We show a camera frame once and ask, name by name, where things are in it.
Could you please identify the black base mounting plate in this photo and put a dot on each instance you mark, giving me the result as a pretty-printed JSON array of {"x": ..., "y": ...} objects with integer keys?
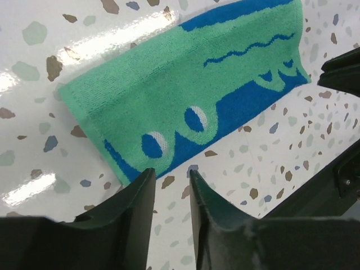
[{"x": 330, "y": 193}]

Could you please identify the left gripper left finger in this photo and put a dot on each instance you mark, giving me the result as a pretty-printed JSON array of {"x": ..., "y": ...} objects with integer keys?
[{"x": 113, "y": 235}]

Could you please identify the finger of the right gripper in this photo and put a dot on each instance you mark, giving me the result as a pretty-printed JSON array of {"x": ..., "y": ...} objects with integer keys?
[{"x": 341, "y": 73}]

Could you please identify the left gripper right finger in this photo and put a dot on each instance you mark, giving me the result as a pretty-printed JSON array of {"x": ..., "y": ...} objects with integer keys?
[{"x": 225, "y": 237}]

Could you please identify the yellow green patterned towel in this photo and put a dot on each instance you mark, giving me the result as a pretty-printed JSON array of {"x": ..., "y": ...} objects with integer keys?
[{"x": 167, "y": 99}]

